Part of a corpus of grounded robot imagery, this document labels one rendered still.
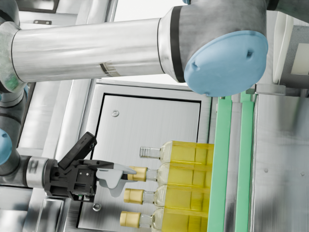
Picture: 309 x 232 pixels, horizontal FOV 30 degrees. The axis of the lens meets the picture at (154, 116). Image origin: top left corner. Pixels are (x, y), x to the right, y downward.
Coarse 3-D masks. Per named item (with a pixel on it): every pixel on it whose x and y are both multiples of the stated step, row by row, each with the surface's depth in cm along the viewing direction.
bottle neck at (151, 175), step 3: (147, 171) 136; (150, 171) 136; (153, 171) 136; (156, 171) 136; (147, 174) 136; (150, 174) 136; (153, 174) 136; (147, 177) 136; (150, 177) 136; (153, 177) 136; (147, 180) 136; (150, 180) 136; (153, 180) 136
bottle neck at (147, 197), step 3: (144, 192) 133; (147, 192) 133; (150, 192) 133; (153, 192) 133; (144, 195) 133; (147, 195) 133; (150, 195) 133; (153, 195) 133; (144, 198) 133; (147, 198) 133; (150, 198) 132; (144, 201) 133; (147, 201) 133; (150, 201) 133
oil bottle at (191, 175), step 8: (160, 168) 135; (168, 168) 135; (176, 168) 134; (184, 168) 134; (192, 168) 134; (200, 168) 134; (208, 168) 134; (160, 176) 134; (168, 176) 133; (176, 176) 133; (184, 176) 133; (192, 176) 133; (200, 176) 133; (208, 176) 133; (160, 184) 135; (176, 184) 133; (184, 184) 133; (192, 184) 132; (200, 184) 132; (208, 184) 132
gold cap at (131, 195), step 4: (128, 188) 134; (124, 192) 133; (128, 192) 133; (132, 192) 133; (136, 192) 133; (140, 192) 133; (124, 196) 133; (128, 196) 133; (132, 196) 133; (136, 196) 133; (140, 196) 132; (124, 200) 133; (128, 200) 133; (132, 200) 133; (136, 200) 133; (140, 200) 132
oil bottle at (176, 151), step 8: (168, 144) 138; (176, 144) 138; (184, 144) 138; (192, 144) 138; (200, 144) 138; (208, 144) 138; (160, 152) 138; (168, 152) 137; (176, 152) 137; (184, 152) 137; (192, 152) 136; (200, 152) 136; (208, 152) 136; (160, 160) 138; (168, 160) 136; (176, 160) 136; (184, 160) 136; (192, 160) 135; (200, 160) 135; (208, 160) 135
